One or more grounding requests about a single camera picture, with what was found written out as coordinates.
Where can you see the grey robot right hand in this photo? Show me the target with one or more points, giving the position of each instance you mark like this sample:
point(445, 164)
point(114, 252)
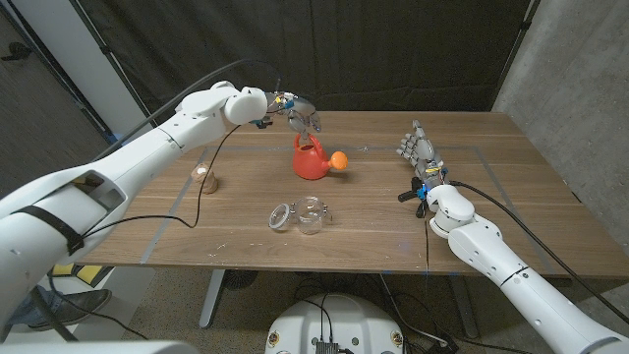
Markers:
point(427, 157)

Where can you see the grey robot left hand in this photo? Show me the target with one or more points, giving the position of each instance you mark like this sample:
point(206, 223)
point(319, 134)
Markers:
point(302, 113)

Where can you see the orange plastic watering can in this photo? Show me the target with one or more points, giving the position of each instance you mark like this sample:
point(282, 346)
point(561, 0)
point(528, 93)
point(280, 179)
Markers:
point(309, 164)

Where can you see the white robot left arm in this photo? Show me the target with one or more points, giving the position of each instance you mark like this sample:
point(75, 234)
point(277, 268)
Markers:
point(123, 162)

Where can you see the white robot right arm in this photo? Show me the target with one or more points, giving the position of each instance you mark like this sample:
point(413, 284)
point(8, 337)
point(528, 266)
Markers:
point(491, 251)

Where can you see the clear hinged jar lid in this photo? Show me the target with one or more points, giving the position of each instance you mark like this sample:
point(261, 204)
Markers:
point(279, 216)

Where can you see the clear plastic jar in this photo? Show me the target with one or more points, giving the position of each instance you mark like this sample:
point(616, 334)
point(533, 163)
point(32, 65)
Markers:
point(309, 218)

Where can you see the black curved bar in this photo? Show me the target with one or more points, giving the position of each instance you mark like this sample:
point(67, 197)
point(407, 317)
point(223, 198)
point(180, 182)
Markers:
point(407, 196)

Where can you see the grey tape outline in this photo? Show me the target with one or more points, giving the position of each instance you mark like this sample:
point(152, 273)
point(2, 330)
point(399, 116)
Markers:
point(383, 147)

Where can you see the black backdrop curtain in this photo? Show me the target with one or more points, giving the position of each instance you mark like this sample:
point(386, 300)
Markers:
point(368, 49)

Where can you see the small brown cork bottle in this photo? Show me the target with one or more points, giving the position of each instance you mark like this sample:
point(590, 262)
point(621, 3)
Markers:
point(206, 182)

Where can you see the black backdrop stand pole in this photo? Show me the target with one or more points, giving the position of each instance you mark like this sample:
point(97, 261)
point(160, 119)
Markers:
point(115, 66)
point(518, 44)

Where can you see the grey table leg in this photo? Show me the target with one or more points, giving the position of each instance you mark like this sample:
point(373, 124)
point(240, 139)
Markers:
point(464, 310)

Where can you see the black round fan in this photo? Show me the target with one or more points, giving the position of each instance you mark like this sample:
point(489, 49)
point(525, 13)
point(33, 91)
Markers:
point(241, 279)

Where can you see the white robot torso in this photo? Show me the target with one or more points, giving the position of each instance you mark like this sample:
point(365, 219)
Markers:
point(344, 319)

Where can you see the black power adapter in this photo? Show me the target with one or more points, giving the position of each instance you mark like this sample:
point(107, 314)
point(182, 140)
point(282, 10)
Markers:
point(442, 345)

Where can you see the white table leg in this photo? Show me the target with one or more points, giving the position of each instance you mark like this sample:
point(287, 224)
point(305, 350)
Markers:
point(212, 300)

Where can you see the white floor platform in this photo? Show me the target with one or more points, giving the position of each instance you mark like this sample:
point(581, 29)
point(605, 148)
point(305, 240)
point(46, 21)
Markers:
point(128, 295)

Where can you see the dark wooden door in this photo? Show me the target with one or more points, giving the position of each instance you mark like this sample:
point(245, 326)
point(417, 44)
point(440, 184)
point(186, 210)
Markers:
point(39, 123)

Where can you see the yellow and black object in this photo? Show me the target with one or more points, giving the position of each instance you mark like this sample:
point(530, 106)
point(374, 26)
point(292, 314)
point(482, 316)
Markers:
point(91, 274)

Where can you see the dark leather shoe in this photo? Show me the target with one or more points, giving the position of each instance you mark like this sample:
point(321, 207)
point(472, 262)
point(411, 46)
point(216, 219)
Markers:
point(78, 305)

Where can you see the blue jeans leg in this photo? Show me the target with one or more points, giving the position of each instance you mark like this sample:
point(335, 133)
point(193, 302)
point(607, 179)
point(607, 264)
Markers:
point(27, 310)

